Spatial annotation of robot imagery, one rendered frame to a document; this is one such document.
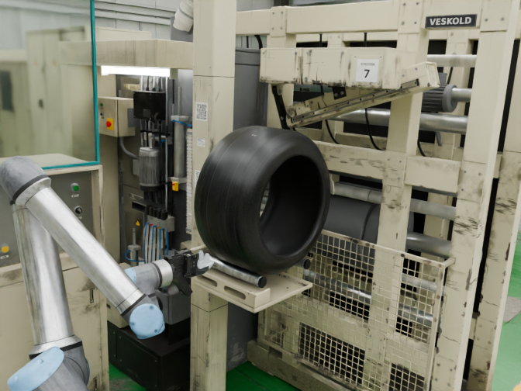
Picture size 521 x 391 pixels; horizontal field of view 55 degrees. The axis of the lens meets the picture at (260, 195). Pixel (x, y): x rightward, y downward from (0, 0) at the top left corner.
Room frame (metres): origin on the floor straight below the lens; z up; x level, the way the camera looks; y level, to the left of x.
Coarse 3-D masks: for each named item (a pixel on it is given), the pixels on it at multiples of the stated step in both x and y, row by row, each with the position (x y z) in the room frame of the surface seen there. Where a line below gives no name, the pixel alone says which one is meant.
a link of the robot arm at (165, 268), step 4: (160, 260) 1.55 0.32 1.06; (164, 260) 1.55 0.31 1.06; (156, 264) 1.51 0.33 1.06; (160, 264) 1.52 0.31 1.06; (164, 264) 1.53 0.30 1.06; (168, 264) 1.53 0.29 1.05; (160, 268) 1.50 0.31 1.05; (164, 268) 1.51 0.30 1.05; (168, 268) 1.52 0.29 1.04; (164, 272) 1.50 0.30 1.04; (168, 272) 1.51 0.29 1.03; (164, 276) 1.50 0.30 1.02; (168, 276) 1.51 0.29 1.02; (172, 276) 1.52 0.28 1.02; (164, 280) 1.50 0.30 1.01; (168, 280) 1.51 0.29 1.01; (164, 284) 1.50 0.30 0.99; (168, 284) 1.52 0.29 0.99
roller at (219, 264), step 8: (216, 264) 1.92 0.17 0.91; (224, 264) 1.90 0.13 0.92; (232, 264) 1.89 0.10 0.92; (224, 272) 1.89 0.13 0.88; (232, 272) 1.85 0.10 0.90; (240, 272) 1.83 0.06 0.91; (248, 272) 1.81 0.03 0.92; (248, 280) 1.79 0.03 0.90; (256, 280) 1.77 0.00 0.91; (264, 280) 1.78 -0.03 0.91
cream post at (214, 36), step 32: (224, 0) 2.10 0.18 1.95; (224, 32) 2.10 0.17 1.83; (224, 64) 2.11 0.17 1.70; (224, 96) 2.11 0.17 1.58; (192, 128) 2.14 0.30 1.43; (224, 128) 2.11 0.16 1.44; (192, 160) 2.14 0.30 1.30; (192, 192) 2.14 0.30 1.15; (192, 224) 2.14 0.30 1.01; (192, 288) 2.13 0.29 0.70; (192, 320) 2.13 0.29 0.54; (224, 320) 2.14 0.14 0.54; (192, 352) 2.13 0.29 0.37; (224, 352) 2.14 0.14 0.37; (192, 384) 2.13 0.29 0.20; (224, 384) 2.14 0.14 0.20
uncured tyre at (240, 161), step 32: (256, 128) 1.95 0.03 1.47; (224, 160) 1.80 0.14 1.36; (256, 160) 1.74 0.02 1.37; (288, 160) 2.20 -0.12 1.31; (320, 160) 1.98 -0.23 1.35; (224, 192) 1.72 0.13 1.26; (256, 192) 1.70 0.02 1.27; (288, 192) 2.22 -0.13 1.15; (320, 192) 2.02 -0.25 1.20; (224, 224) 1.71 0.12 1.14; (256, 224) 1.70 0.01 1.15; (288, 224) 2.16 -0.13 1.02; (320, 224) 2.00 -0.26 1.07; (224, 256) 1.81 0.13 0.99; (256, 256) 1.72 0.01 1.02; (288, 256) 1.85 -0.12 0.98
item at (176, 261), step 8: (184, 248) 1.65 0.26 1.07; (168, 256) 1.57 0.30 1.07; (176, 256) 1.59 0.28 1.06; (184, 256) 1.59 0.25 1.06; (192, 256) 1.61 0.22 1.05; (176, 264) 1.57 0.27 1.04; (184, 264) 1.59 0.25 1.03; (192, 264) 1.61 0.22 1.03; (176, 272) 1.57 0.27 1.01; (184, 272) 1.59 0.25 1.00; (192, 272) 1.60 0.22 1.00
